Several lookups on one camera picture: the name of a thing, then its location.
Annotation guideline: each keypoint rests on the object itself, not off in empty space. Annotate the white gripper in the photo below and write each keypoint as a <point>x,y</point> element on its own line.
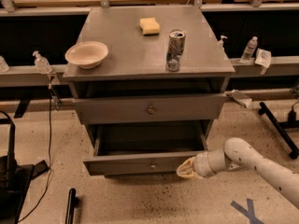
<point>201,166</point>

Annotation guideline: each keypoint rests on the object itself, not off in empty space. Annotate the grey drawer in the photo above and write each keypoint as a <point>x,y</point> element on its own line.
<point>144,148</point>
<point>149,108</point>

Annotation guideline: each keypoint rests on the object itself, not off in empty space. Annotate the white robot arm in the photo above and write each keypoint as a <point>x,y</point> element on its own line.
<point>237,153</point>

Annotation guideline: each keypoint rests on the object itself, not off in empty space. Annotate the grey top drawer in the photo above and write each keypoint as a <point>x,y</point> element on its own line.
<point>149,108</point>

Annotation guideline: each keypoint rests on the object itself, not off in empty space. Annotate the grey wooden drawer cabinet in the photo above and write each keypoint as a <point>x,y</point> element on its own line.
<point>136,63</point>

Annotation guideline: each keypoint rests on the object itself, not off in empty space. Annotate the black stand base right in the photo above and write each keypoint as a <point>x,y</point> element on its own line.
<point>281,127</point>

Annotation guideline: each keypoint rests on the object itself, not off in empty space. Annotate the black floor bar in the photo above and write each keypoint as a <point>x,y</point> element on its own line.
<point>72,203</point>

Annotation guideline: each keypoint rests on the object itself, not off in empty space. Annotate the clear pump bottle right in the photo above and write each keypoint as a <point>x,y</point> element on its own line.
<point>221,41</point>

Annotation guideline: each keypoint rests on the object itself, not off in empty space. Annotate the clear pump bottle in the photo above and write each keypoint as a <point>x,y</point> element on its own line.
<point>41,63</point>
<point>221,41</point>

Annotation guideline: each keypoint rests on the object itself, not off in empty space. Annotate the silver soda can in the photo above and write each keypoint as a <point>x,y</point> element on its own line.
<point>175,50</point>

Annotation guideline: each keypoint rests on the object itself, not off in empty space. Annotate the white paper packet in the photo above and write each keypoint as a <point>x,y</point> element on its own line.
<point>263,57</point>

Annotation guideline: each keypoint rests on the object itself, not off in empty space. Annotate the clear water bottle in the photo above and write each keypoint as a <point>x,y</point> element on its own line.
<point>249,50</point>

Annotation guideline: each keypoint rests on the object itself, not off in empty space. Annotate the yellow sponge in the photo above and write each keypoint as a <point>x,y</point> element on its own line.
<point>149,26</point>

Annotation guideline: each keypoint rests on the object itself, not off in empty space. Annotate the beige shallow bowl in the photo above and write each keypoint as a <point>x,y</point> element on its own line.
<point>87,55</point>

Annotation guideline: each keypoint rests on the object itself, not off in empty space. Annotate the black stand left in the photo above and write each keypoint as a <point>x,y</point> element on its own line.
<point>14,178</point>

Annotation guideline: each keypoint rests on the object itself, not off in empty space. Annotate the clear pump bottle left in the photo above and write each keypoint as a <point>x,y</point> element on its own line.
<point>41,63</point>

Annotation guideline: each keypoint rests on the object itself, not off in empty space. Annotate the clear bottle far left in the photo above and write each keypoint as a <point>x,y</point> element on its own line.
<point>3,65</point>

